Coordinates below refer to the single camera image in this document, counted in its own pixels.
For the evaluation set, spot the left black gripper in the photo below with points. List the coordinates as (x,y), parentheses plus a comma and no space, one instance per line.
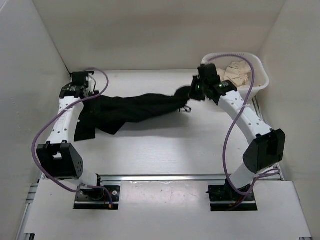
(95,93)

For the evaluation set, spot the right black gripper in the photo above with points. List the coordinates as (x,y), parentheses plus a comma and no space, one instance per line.
(193,95)

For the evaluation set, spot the black trousers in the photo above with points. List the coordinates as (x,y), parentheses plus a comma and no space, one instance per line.
(110,114)

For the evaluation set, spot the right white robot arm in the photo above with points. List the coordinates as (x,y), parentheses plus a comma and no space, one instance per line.
(265,144)

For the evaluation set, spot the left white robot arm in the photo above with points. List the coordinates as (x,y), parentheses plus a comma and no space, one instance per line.
(57,157)

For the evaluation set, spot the beige trousers in basket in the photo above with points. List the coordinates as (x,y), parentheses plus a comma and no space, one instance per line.
(237,72)

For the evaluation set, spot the white plastic basket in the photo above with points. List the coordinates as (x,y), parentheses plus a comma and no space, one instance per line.
(222,60)

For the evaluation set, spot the white front cover board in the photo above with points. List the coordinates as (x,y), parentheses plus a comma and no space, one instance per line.
(168,211)

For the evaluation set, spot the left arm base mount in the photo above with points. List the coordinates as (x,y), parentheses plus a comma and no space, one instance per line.
(98,199)

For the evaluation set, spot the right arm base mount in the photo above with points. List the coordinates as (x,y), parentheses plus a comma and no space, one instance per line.
(223,198)

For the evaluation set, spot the aluminium frame rail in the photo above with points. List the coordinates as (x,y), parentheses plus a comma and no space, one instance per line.
(179,147)

